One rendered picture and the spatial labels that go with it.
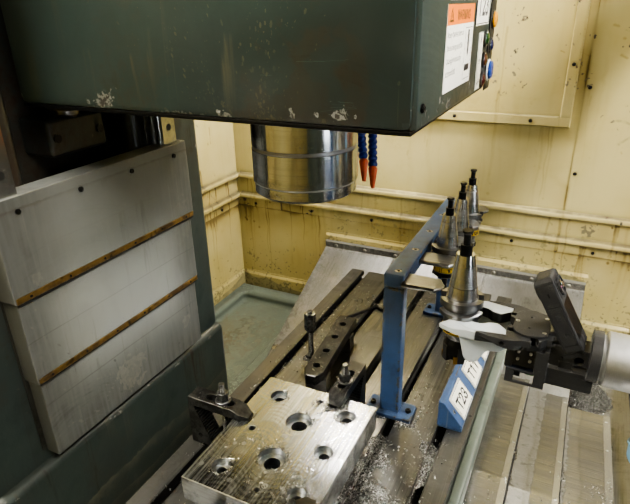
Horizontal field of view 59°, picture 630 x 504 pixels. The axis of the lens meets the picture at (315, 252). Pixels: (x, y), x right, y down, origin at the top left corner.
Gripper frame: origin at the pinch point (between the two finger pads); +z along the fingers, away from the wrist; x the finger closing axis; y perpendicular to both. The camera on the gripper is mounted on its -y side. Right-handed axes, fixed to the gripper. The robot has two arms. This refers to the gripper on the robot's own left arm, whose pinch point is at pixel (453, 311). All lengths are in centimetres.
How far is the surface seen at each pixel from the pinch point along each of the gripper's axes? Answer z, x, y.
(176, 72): 37, -12, -34
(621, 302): -32, 102, 43
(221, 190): 106, 90, 22
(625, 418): -35, 67, 60
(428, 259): 10.8, 26.8, 5.1
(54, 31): 59, -12, -39
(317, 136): 19.5, -5.2, -25.4
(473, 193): 8, 54, -1
